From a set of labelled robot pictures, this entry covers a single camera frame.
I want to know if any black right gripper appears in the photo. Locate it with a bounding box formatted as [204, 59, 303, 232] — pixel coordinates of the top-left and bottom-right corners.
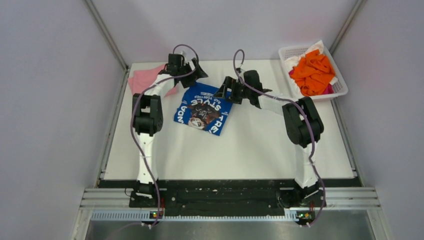
[214, 76, 252, 105]

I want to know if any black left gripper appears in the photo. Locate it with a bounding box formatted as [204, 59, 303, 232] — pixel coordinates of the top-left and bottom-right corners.
[177, 58, 207, 88]

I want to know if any blue panda print t-shirt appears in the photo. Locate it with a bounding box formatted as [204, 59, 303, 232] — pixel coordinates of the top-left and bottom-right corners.
[173, 83, 233, 136]

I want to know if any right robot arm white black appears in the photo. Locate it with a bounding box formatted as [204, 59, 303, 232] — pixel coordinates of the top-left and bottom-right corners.
[214, 68, 324, 206]

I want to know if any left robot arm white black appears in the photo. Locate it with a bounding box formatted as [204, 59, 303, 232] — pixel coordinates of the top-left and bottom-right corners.
[130, 52, 208, 207]

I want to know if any folded pink t-shirt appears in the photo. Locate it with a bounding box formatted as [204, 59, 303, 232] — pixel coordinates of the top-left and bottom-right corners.
[128, 64, 165, 95]

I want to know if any white t-shirt in basket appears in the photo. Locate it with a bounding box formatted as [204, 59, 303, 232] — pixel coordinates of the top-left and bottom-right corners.
[284, 40, 339, 91]

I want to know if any orange t-shirt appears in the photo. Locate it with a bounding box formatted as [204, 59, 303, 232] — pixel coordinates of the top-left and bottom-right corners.
[289, 49, 336, 97]

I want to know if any magenta garment in basket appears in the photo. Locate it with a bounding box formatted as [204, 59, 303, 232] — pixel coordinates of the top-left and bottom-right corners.
[289, 69, 335, 97]

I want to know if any white plastic laundry basket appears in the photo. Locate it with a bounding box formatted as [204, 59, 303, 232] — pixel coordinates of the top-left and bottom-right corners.
[278, 40, 348, 101]

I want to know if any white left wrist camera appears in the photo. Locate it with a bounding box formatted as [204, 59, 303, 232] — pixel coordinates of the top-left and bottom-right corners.
[180, 51, 197, 71]

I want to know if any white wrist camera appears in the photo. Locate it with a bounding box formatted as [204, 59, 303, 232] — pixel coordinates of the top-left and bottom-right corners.
[235, 68, 245, 77]
[180, 51, 197, 71]

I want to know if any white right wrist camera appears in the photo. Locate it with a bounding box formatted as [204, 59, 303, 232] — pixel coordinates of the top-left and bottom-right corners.
[235, 68, 245, 77]

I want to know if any left metal corner post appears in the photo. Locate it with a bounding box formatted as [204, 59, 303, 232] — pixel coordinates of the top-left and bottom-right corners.
[82, 0, 128, 71]

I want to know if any metal corner post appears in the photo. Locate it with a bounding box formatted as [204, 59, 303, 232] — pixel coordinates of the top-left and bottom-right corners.
[329, 0, 367, 54]
[82, 0, 128, 71]

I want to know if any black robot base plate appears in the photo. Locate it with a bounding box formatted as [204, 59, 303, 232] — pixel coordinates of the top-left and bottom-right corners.
[99, 178, 362, 218]

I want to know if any right metal corner post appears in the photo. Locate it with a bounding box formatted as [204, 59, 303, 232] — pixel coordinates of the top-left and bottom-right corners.
[329, 0, 367, 54]

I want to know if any aluminium frame rail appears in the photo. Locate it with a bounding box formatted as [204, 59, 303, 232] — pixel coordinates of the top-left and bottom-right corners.
[79, 187, 381, 222]

